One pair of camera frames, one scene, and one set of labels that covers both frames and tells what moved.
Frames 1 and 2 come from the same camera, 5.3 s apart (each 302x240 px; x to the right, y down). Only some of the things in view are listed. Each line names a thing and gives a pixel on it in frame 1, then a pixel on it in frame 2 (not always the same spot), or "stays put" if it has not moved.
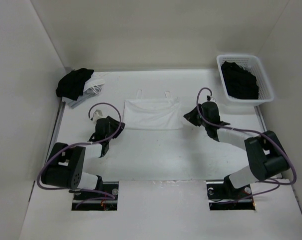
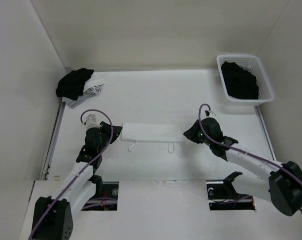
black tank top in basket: (239, 83) stays put
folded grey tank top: (86, 95) stays put
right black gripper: (190, 116) -> (190, 134)
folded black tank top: (71, 85) stays put
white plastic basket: (251, 63) stays put
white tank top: (156, 113) -> (154, 132)
